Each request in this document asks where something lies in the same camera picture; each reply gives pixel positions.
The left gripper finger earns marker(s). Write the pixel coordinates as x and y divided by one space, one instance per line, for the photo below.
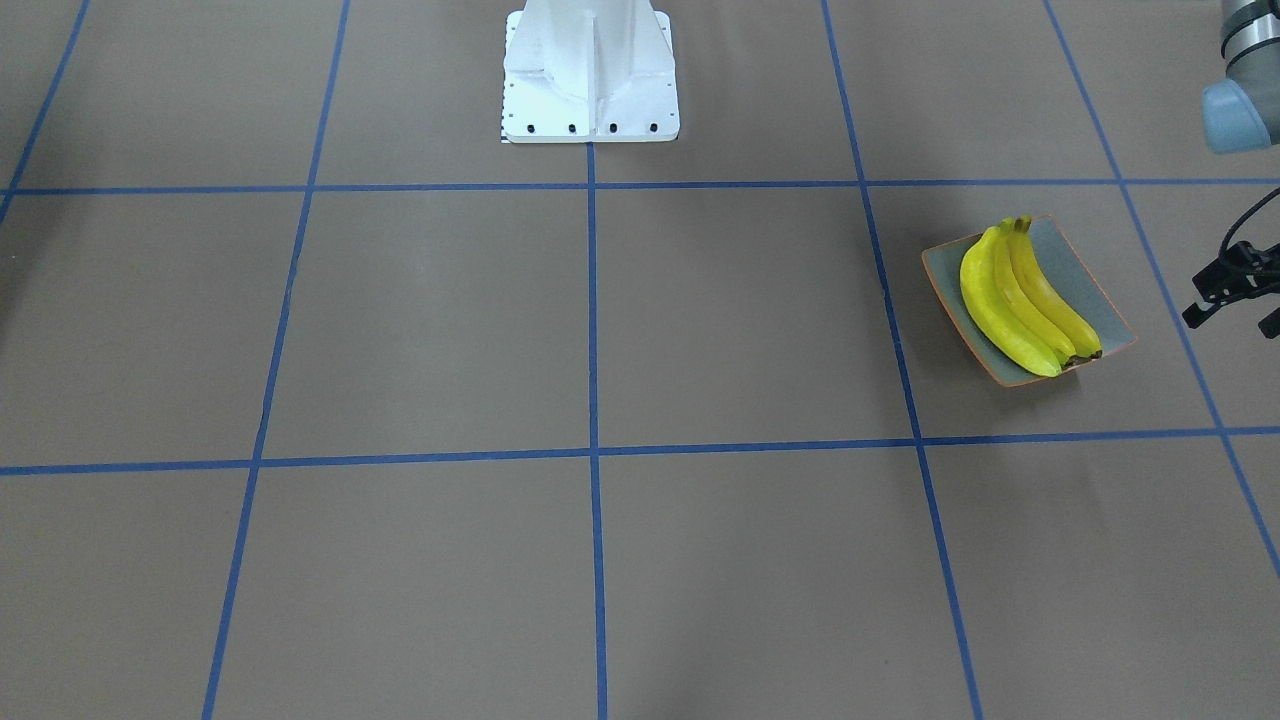
1240 272
1270 325

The yellow banana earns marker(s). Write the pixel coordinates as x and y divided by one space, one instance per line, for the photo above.
1022 308
993 315
1087 343

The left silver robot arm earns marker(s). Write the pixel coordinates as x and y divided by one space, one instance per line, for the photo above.
1240 113

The grey square plate orange rim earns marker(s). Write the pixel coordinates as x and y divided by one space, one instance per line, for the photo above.
1064 270

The white pedestal column base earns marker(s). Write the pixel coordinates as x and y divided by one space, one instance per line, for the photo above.
589 72

